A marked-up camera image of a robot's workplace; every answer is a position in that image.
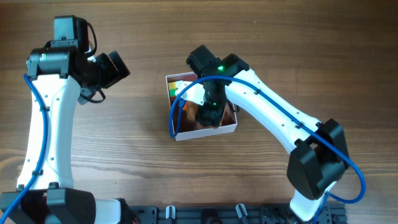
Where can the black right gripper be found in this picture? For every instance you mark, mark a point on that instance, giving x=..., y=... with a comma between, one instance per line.
x=208, y=117

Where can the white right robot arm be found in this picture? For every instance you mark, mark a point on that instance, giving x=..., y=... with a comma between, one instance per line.
x=313, y=168

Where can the brown plush toy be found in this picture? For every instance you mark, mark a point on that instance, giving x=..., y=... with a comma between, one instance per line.
x=188, y=122

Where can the multicolour puzzle cube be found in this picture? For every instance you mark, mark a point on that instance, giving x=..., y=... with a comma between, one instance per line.
x=173, y=87

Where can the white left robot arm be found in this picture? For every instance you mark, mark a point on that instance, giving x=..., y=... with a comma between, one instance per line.
x=62, y=74

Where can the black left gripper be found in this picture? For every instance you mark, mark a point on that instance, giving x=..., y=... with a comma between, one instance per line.
x=112, y=72

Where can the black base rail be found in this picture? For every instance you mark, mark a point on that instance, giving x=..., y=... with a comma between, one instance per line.
x=265, y=214

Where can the red toy fire truck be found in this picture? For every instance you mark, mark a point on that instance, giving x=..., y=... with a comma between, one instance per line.
x=186, y=106

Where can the white box with pink interior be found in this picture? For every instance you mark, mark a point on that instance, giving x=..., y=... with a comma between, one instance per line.
x=190, y=76

